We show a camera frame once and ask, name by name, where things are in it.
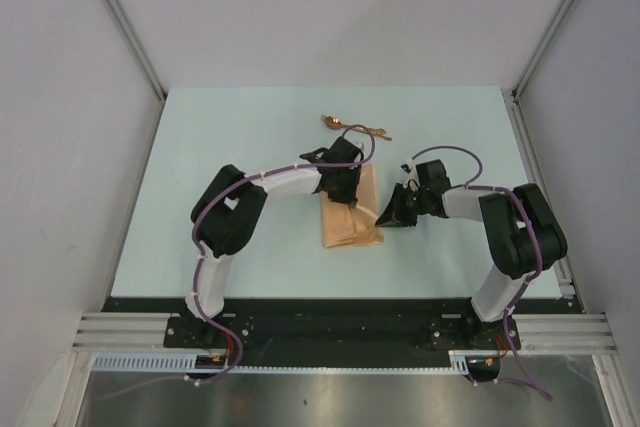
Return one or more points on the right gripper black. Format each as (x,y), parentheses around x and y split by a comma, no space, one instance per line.
(395,214)

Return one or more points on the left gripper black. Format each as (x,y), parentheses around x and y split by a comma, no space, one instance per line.
(348,196)

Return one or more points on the peach satin napkin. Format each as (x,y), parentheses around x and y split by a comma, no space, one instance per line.
(353,226)

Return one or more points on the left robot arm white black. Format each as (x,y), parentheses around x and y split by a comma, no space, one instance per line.
(227,213)

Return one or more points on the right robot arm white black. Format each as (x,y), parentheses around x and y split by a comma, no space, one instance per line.
(523,235)

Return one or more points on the copper spoon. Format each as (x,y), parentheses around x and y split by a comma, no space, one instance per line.
(333,123)

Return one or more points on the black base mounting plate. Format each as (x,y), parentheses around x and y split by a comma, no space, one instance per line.
(352,334)

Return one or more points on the aluminium cross rail front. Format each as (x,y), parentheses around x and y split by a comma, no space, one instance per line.
(553,334)

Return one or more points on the aluminium frame post right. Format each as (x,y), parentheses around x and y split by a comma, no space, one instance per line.
(550,32)

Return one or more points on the aluminium frame post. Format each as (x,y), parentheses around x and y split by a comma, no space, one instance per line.
(135,47)
(550,32)

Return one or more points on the aluminium frame post left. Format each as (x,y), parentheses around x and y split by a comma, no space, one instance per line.
(135,47)

